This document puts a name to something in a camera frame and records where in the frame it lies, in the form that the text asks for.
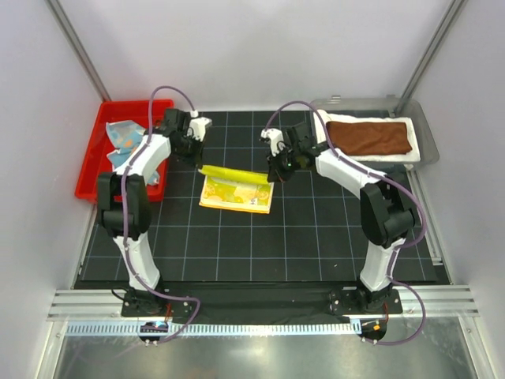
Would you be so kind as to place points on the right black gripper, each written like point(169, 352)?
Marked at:
point(277, 174)

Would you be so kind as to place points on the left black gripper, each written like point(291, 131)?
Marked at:
point(194, 159)

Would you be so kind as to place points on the yellow green patterned towel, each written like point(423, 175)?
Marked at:
point(236, 190)

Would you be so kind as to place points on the colourful patterned towel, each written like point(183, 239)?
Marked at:
point(126, 137)

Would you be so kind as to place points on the brown towel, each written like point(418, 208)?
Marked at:
point(370, 138)

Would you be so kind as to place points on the white towel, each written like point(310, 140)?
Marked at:
point(320, 118)

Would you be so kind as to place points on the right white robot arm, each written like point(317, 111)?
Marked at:
point(387, 211)

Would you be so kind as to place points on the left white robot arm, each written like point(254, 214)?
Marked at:
point(124, 210)

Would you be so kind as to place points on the black grid mat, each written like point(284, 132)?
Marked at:
point(312, 233)

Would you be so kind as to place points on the red plastic bin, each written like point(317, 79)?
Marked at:
point(95, 159)

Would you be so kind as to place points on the clear plastic container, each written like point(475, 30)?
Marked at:
point(385, 107)

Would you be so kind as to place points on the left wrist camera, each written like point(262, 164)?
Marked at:
point(198, 126)

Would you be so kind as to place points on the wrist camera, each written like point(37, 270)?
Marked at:
point(275, 139)
point(198, 126)

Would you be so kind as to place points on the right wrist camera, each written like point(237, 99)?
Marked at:
point(275, 139)

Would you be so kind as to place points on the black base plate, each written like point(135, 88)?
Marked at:
point(262, 303)

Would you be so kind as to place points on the left aluminium frame post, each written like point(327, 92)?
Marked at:
point(69, 32)

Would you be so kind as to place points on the aluminium frame post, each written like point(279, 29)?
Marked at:
point(435, 44)
point(69, 32)

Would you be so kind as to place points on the aluminium rail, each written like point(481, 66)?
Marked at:
point(439, 301)

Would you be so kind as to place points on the slotted cable duct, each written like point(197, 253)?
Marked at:
point(159, 329)

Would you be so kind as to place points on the right aluminium frame post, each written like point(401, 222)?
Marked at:
point(435, 44)

